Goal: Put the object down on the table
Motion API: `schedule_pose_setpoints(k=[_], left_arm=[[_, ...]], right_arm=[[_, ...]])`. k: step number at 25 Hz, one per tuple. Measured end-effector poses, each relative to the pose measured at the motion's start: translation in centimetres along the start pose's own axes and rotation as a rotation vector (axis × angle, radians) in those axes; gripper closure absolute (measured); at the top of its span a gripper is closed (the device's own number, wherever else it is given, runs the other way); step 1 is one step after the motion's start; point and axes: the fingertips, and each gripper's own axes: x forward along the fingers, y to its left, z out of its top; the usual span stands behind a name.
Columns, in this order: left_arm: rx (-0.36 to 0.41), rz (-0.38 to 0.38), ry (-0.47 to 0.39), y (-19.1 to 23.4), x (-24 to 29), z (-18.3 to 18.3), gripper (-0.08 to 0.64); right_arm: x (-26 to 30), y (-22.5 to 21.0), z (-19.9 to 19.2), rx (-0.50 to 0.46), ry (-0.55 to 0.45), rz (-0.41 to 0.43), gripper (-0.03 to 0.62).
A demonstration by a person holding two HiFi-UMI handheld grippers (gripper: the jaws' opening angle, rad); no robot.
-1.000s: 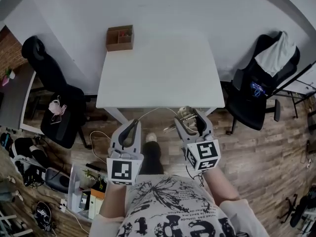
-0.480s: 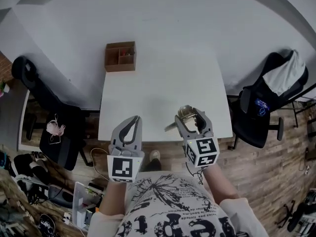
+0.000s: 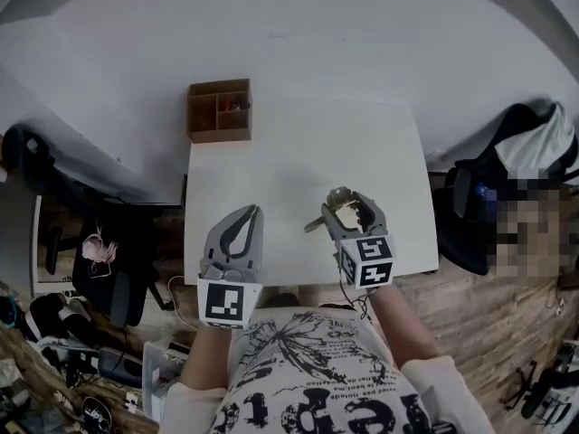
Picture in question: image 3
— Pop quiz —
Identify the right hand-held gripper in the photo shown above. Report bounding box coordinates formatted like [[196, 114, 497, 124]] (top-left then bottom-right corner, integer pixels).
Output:
[[320, 191, 395, 291]]

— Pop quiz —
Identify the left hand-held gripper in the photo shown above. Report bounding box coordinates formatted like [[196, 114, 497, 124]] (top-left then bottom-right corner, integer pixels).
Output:
[[195, 203, 265, 332]]

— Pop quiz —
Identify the metal object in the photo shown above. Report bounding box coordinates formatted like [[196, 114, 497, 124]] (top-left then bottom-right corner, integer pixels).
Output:
[[303, 186, 365, 236]]

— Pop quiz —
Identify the person's left forearm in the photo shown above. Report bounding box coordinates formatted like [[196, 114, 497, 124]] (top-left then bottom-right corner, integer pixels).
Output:
[[179, 322, 237, 392]]

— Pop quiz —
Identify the person's right forearm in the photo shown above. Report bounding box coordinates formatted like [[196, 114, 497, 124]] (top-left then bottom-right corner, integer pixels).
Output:
[[367, 282, 443, 371]]

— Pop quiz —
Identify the white table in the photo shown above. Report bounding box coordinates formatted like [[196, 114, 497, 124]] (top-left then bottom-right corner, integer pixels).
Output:
[[183, 99, 441, 288]]

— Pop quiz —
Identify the black chair with white cloth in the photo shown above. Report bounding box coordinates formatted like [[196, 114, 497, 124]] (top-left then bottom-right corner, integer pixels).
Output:
[[437, 100, 579, 276]]

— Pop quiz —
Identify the brown wooden organizer box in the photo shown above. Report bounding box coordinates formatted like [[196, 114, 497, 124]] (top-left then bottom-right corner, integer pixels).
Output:
[[186, 78, 252, 145]]

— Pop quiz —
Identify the black office chair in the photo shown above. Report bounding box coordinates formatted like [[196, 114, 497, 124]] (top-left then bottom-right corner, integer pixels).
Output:
[[38, 203, 167, 329]]

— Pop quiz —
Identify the white printed shirt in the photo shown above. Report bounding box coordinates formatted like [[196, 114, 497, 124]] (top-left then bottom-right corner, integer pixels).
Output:
[[157, 304, 493, 434]]

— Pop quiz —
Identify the clear plastic storage box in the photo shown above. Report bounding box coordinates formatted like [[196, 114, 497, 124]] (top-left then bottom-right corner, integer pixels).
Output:
[[141, 340, 194, 424]]

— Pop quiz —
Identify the black chair backrest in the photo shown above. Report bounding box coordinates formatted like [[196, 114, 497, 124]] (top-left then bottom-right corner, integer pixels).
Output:
[[1, 123, 62, 187]]

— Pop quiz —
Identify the black tripod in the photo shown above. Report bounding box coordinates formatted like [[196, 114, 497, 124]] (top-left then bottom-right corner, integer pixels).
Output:
[[500, 340, 579, 425]]

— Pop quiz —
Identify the white cable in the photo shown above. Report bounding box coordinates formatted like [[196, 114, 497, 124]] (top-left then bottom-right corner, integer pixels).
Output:
[[166, 275, 201, 332]]

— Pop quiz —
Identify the thin black cable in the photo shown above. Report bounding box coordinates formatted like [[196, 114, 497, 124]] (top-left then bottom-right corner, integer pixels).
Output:
[[336, 259, 375, 327]]

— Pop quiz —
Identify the pink cord bundle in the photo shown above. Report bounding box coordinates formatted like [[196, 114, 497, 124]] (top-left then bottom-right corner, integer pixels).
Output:
[[81, 226, 119, 278]]

